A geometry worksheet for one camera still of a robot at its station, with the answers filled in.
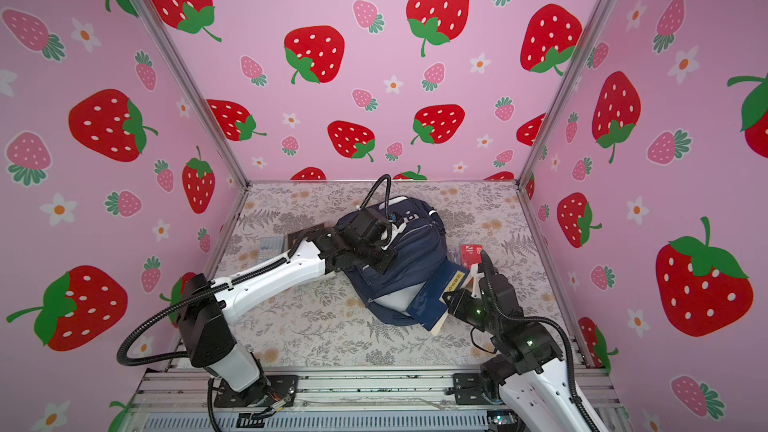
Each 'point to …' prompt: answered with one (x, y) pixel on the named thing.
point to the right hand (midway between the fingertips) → (440, 295)
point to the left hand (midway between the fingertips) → (397, 254)
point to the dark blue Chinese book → (428, 307)
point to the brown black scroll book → (293, 238)
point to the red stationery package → (471, 254)
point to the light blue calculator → (270, 247)
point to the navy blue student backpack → (420, 244)
